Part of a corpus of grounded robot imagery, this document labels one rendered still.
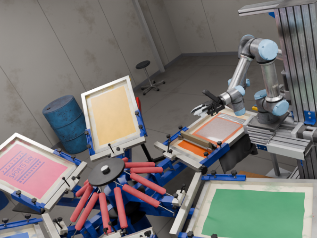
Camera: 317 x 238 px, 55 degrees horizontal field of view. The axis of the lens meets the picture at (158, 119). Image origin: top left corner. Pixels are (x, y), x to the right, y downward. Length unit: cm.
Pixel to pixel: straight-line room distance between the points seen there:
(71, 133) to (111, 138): 262
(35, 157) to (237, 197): 197
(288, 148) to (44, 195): 207
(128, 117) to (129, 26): 436
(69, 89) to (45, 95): 50
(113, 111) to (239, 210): 174
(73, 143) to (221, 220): 407
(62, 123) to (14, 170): 258
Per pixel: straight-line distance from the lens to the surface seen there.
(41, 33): 637
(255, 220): 213
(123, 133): 313
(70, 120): 564
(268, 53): 199
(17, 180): 312
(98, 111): 337
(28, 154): 330
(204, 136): 297
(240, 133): 280
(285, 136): 234
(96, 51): 683
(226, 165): 291
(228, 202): 227
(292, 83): 234
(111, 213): 255
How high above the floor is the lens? 258
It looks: 27 degrees down
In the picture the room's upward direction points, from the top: 24 degrees counter-clockwise
